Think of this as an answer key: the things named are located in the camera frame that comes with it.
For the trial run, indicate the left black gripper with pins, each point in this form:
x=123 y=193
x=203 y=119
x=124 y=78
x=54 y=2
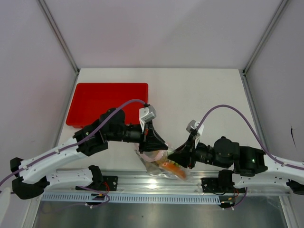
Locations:
x=151 y=140

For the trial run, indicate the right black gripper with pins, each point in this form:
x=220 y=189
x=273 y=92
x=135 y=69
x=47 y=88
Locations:
x=186 y=159

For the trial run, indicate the clear pink-dotted zip bag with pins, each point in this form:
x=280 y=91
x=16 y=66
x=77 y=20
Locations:
x=157 y=163

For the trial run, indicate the orange purple sweet potato slice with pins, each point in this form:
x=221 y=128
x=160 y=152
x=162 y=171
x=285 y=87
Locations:
x=174 y=169

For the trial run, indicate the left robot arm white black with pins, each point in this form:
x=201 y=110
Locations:
x=34 y=176

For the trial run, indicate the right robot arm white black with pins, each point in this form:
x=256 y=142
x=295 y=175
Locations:
x=241 y=167

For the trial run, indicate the red plastic tray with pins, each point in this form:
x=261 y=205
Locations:
x=90 y=100

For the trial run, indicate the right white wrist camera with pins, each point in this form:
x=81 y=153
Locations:
x=195 y=129

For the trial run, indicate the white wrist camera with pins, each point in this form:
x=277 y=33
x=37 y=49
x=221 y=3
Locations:
x=146 y=114
x=195 y=129

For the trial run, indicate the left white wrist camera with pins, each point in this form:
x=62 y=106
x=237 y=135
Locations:
x=146 y=114

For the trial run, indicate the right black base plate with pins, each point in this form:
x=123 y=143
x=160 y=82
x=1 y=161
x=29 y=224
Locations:
x=219 y=186

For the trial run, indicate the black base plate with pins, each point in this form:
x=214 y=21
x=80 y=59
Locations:
x=219 y=186
x=111 y=183

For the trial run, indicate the aluminium mounting rail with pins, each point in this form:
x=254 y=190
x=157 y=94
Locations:
x=142 y=183

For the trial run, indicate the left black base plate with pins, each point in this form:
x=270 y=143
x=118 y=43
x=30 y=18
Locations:
x=111 y=183

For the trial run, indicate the slotted white cable duct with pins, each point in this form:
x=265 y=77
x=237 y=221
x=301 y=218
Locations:
x=132 y=198

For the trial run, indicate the left aluminium frame post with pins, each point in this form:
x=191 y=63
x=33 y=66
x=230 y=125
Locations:
x=58 y=35

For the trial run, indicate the aluminium frame post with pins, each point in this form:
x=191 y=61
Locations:
x=58 y=35
x=280 y=10

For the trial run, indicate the right aluminium frame post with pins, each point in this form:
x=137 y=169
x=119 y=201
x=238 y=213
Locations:
x=280 y=10

